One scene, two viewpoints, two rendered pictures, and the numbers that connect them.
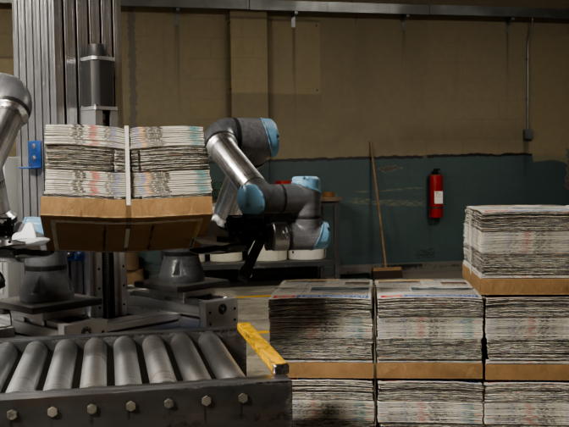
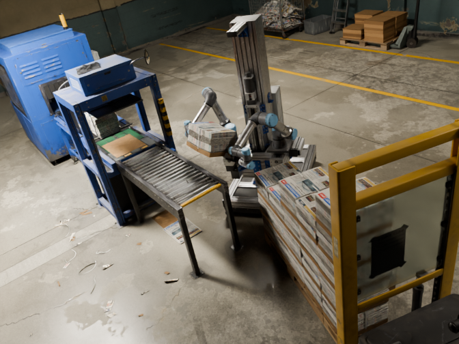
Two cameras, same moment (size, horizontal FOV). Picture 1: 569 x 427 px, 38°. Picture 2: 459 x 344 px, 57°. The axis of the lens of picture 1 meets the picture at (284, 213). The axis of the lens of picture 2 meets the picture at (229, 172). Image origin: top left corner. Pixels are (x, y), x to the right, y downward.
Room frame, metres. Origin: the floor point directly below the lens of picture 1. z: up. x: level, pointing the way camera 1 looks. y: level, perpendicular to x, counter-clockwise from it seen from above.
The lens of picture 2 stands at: (0.95, -2.97, 2.87)
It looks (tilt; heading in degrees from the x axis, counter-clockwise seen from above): 31 degrees down; 71
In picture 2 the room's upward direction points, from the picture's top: 11 degrees counter-clockwise
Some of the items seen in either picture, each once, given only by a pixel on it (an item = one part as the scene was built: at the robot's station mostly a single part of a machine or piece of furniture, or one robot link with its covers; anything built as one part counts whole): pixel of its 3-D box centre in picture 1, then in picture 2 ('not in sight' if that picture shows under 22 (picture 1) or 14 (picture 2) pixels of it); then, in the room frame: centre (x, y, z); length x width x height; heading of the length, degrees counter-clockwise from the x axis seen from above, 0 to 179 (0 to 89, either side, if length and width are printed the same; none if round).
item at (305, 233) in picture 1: (307, 234); (248, 164); (2.17, -0.06, 1.01); 0.11 x 0.08 x 0.09; 103
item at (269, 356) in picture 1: (261, 345); (201, 195); (1.72, 0.05, 0.81); 0.43 x 0.03 x 0.02; 12
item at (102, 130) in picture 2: not in sight; (102, 121); (1.26, 2.26, 0.93); 0.38 x 0.30 x 0.26; 102
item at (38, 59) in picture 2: not in sight; (53, 82); (0.85, 4.36, 1.04); 1.51 x 1.30 x 2.07; 102
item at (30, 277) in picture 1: (46, 281); not in sight; (2.35, 0.68, 0.87); 0.15 x 0.15 x 0.10
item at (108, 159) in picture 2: not in sight; (125, 146); (1.38, 1.70, 0.75); 0.70 x 0.65 x 0.10; 102
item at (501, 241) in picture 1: (521, 246); (309, 193); (2.37, -0.68, 0.95); 0.38 x 0.29 x 0.23; 175
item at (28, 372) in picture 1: (27, 374); (176, 179); (1.63, 0.52, 0.77); 0.47 x 0.05 x 0.05; 12
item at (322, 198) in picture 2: not in sight; (353, 269); (2.31, -1.27, 0.65); 0.39 x 0.30 x 1.29; 174
